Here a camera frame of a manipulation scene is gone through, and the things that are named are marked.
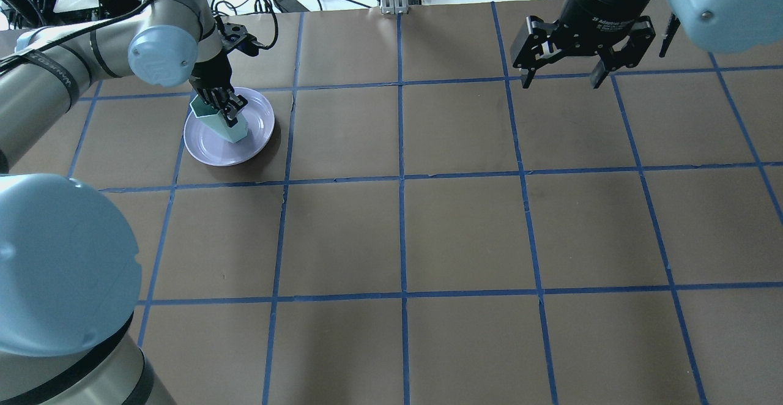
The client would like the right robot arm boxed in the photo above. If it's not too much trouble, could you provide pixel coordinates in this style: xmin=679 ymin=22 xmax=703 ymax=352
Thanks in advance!
xmin=511 ymin=0 xmax=782 ymax=88

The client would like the black power adapter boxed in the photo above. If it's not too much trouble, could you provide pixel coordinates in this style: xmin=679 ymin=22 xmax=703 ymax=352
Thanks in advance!
xmin=273 ymin=0 xmax=310 ymax=13

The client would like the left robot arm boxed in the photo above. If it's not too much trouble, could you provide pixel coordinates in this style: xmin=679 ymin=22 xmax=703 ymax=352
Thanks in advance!
xmin=2 ymin=0 xmax=247 ymax=404

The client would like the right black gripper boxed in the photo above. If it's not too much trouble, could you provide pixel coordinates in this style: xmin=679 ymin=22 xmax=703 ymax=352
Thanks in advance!
xmin=511 ymin=0 xmax=656 ymax=88

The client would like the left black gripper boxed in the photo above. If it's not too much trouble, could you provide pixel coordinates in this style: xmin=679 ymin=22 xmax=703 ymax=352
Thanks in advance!
xmin=190 ymin=21 xmax=261 ymax=128

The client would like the lavender plate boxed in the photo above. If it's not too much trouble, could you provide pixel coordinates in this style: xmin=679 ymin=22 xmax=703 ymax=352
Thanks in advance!
xmin=184 ymin=87 xmax=276 ymax=167

